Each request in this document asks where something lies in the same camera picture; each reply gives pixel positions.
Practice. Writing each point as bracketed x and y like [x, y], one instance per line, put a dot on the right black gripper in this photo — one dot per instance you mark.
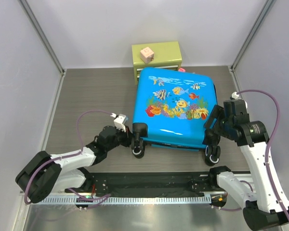
[216, 113]

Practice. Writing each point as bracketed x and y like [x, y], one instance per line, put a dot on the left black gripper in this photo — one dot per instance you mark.
[128, 137]

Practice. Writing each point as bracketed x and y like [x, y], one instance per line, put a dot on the blue fish-print suitcase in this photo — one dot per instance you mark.
[171, 109]

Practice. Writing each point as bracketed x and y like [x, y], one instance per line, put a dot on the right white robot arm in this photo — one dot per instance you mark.
[268, 206]

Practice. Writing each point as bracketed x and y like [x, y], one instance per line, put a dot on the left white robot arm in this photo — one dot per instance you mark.
[47, 173]

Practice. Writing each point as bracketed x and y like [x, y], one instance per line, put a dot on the green drawer cabinet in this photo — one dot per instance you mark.
[167, 55]

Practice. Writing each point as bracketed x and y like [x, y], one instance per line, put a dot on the pink cube on cabinet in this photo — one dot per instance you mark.
[147, 55]

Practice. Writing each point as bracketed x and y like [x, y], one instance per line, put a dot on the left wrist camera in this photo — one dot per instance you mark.
[119, 121]

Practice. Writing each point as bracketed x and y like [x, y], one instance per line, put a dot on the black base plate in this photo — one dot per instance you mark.
[155, 185]

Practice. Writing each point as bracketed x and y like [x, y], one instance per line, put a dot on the aluminium rail frame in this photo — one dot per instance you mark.
[84, 199]

